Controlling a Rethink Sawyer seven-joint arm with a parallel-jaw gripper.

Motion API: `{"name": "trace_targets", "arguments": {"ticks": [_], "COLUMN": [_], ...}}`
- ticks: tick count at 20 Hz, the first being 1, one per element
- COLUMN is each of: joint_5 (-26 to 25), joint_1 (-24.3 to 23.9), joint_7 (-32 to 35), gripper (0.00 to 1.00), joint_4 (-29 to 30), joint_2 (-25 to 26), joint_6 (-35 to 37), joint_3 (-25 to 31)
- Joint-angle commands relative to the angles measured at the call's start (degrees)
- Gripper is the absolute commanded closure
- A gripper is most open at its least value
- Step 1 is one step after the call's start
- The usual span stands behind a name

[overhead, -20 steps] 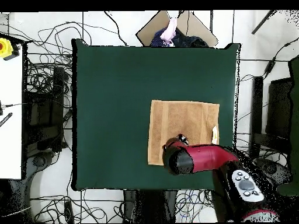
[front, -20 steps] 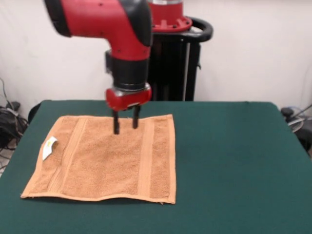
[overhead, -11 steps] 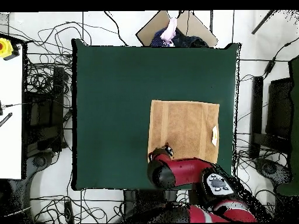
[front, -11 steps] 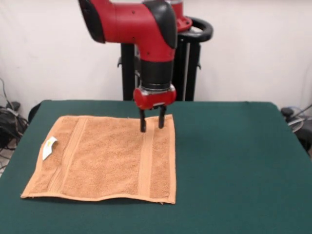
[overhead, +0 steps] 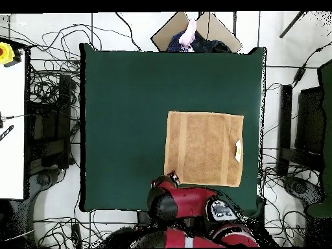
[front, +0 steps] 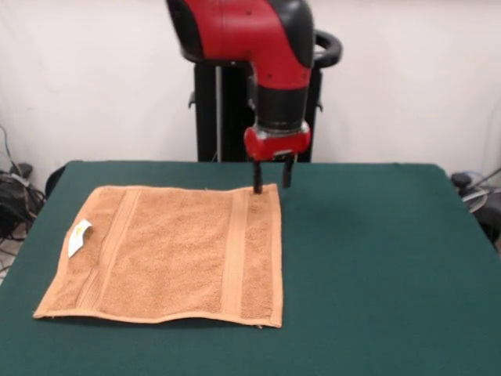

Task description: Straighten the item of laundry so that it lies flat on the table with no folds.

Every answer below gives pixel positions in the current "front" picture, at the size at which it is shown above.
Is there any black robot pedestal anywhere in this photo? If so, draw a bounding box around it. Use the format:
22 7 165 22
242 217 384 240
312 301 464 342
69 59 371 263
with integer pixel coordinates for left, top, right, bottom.
182 27 344 162

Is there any grey round stand base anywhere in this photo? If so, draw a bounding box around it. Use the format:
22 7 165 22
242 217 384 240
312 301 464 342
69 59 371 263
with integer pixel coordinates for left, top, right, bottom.
461 186 489 215

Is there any orange terry towel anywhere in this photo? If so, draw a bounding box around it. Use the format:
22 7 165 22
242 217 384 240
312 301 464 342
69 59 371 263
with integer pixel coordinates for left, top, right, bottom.
32 183 283 329

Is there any dark green table cloth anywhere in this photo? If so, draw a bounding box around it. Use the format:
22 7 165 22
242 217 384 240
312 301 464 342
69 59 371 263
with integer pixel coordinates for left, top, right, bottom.
0 159 501 376

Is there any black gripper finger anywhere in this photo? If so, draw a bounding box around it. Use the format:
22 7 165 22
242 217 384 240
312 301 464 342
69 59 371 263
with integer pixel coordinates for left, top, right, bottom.
281 154 294 189
252 159 264 196

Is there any black cable tangle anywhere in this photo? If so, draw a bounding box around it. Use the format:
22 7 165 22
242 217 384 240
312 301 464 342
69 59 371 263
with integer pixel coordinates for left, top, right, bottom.
0 125 47 242

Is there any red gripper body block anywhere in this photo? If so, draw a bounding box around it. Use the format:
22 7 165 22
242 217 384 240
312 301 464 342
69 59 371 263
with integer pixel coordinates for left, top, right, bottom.
243 124 312 162

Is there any black bulky object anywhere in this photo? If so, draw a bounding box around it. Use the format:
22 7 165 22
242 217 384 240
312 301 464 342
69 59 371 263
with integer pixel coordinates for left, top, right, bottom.
475 203 501 242

